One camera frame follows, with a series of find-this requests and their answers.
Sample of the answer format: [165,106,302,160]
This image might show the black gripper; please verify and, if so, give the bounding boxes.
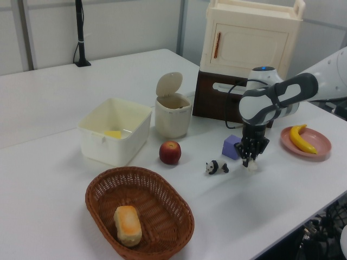
[234,134,271,168]

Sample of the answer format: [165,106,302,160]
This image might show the white paper ball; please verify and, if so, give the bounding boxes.
[247,159,260,173]

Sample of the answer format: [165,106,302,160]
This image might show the beige small trash can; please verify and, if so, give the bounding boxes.
[155,71,194,139]

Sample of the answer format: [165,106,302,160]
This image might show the beige trash can lid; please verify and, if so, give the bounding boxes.
[156,71,183,101]

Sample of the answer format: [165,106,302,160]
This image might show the purple foam cube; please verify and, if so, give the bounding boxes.
[221,134,243,160]

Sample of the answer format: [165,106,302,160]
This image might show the black white panda figurine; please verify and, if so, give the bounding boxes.
[205,159,230,176]

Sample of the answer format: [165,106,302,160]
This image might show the yellow toy banana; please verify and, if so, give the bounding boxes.
[288,124,318,155]

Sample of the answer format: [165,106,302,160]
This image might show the pink round plate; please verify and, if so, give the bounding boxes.
[280,126,332,162]

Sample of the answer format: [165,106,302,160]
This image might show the red toy apple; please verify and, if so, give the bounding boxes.
[159,140,182,165]

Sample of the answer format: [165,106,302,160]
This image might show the brown wicker basket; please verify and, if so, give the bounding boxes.
[85,166,195,260]

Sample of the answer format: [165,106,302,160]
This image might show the cream toy cabinet brown base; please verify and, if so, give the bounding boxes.
[191,0,306,128]

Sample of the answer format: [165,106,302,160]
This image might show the cream square plastic bin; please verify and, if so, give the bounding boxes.
[77,97,153,167]

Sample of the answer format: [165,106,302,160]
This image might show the toy bread loaf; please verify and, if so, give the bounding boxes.
[113,205,143,248]

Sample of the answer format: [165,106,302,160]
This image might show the white drawer handle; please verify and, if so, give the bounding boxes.
[213,80,249,94]

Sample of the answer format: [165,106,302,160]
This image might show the black cable bundle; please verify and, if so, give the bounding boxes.
[298,194,347,260]

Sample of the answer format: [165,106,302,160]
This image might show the copper cabinet door handle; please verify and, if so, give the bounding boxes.
[213,31,222,60]

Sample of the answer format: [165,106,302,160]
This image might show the black camera stand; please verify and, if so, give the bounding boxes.
[74,0,92,68]

